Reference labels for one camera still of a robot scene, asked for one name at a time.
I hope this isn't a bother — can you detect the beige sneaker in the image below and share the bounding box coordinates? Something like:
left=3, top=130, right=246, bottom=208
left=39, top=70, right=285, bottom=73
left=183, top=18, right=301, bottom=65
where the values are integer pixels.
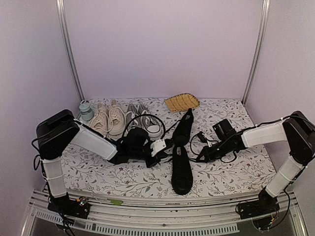
left=89, top=103, right=110, bottom=136
left=109, top=99, right=126, bottom=135

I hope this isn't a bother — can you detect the aluminium frame post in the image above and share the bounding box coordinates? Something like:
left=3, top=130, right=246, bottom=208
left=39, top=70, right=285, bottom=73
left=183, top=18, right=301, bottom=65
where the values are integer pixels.
left=56, top=0, right=85, bottom=101
left=241, top=0, right=270, bottom=107

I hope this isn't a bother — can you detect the green tape piece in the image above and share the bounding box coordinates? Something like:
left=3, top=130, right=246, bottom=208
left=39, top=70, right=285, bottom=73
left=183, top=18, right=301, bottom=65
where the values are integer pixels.
left=108, top=199, right=123, bottom=206

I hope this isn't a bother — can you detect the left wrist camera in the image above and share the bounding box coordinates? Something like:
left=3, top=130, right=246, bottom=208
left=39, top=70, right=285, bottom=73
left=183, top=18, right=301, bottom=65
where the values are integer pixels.
left=150, top=139, right=173, bottom=157

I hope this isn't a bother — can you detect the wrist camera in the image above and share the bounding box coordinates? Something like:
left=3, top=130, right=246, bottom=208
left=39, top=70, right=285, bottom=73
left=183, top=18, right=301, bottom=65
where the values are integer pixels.
left=197, top=131, right=212, bottom=147
left=150, top=139, right=173, bottom=157

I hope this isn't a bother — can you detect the pale green small jar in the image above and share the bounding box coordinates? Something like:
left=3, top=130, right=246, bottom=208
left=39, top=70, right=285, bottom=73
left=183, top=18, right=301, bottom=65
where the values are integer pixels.
left=79, top=100, right=94, bottom=121

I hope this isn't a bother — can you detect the aluminium front rail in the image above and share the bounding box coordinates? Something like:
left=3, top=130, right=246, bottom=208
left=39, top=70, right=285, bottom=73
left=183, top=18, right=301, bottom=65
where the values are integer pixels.
left=21, top=189, right=308, bottom=236

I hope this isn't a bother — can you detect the beige sneaker right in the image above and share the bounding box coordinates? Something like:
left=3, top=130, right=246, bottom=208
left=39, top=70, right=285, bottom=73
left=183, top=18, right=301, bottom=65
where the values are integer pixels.
left=109, top=99, right=126, bottom=135

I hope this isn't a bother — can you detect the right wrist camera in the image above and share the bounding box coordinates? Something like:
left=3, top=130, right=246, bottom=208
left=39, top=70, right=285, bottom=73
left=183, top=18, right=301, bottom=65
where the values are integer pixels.
left=197, top=131, right=212, bottom=147

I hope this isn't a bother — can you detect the aluminium frame post right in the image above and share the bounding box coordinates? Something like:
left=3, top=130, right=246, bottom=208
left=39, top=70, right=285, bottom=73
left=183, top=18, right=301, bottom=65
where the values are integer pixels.
left=241, top=0, right=270, bottom=107

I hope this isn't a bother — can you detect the woven bamboo tray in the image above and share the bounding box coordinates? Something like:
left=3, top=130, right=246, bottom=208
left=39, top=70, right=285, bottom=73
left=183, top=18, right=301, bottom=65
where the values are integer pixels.
left=164, top=93, right=200, bottom=112

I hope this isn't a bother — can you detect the grey sneaker right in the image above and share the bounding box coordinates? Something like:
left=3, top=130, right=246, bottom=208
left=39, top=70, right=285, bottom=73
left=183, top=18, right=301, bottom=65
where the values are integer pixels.
left=138, top=102, right=161, bottom=138

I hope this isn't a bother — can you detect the grey sneaker left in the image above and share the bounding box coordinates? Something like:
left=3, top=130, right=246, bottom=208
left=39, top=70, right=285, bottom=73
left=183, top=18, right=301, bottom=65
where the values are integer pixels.
left=126, top=102, right=143, bottom=130

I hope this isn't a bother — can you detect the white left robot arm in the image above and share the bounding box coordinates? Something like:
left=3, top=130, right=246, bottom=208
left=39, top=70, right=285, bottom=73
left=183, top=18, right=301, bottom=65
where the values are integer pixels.
left=31, top=109, right=173, bottom=218

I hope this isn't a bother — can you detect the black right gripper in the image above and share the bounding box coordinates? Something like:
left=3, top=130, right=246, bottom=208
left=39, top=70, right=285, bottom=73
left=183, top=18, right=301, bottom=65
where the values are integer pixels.
left=197, top=139, right=231, bottom=163

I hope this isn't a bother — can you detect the beige sneaker left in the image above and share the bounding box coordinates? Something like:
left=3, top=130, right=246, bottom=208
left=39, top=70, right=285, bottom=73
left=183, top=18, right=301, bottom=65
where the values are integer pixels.
left=89, top=103, right=110, bottom=136

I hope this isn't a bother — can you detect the aluminium frame post left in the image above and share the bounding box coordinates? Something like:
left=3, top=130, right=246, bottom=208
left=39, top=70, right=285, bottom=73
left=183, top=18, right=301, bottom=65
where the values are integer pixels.
left=56, top=0, right=85, bottom=101

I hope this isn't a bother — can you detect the black canvas sneaker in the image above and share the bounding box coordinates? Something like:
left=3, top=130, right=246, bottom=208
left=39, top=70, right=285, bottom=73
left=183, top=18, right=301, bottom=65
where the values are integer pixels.
left=171, top=146, right=193, bottom=195
left=172, top=108, right=194, bottom=146

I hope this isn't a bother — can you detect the grey sneaker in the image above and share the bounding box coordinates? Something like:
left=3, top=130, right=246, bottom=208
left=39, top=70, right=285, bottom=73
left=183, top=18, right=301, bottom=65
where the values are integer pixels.
left=126, top=102, right=143, bottom=130
left=138, top=102, right=161, bottom=138

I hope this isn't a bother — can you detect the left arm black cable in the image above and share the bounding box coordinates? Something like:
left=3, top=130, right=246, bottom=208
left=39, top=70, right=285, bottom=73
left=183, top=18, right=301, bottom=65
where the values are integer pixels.
left=122, top=114, right=167, bottom=143

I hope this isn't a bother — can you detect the black front canvas sneaker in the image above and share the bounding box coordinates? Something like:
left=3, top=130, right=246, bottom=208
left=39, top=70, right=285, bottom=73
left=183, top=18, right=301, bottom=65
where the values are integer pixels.
left=171, top=146, right=193, bottom=195

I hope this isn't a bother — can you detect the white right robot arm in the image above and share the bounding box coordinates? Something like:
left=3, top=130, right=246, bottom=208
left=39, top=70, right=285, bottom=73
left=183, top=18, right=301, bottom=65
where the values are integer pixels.
left=196, top=111, right=315, bottom=219

